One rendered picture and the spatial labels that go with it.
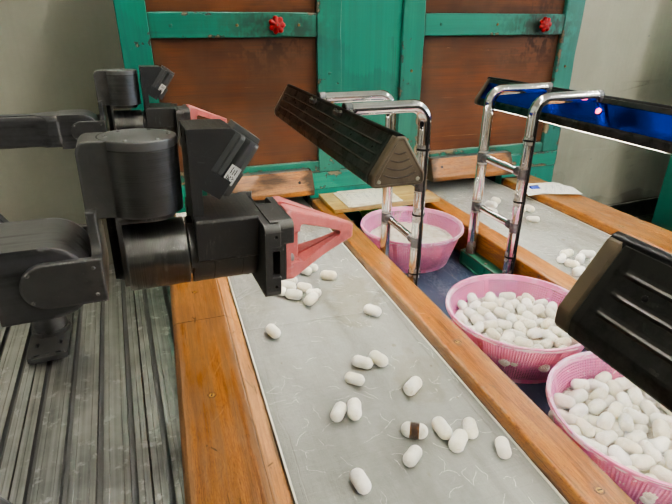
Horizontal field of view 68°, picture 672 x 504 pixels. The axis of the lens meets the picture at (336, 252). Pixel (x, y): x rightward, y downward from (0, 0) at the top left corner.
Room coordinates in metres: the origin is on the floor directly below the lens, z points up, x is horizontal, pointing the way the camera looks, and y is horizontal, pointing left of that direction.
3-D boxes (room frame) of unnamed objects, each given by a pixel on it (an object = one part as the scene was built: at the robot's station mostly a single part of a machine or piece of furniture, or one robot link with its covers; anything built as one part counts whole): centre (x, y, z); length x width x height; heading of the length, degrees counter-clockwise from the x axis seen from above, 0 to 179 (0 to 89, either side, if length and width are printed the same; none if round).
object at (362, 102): (0.97, -0.06, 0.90); 0.20 x 0.19 x 0.45; 19
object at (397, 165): (0.95, 0.01, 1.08); 0.62 x 0.08 x 0.07; 19
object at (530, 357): (0.78, -0.34, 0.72); 0.27 x 0.27 x 0.10
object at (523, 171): (1.10, -0.44, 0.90); 0.20 x 0.19 x 0.45; 19
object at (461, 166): (1.57, -0.43, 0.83); 0.30 x 0.06 x 0.07; 109
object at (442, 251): (1.20, -0.20, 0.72); 0.27 x 0.27 x 0.10
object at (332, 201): (1.41, -0.13, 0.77); 0.33 x 0.15 x 0.01; 109
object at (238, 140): (0.40, 0.09, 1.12); 0.07 x 0.06 x 0.11; 23
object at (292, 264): (0.44, 0.03, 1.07); 0.09 x 0.07 x 0.07; 113
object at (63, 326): (0.85, 0.58, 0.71); 0.20 x 0.07 x 0.08; 23
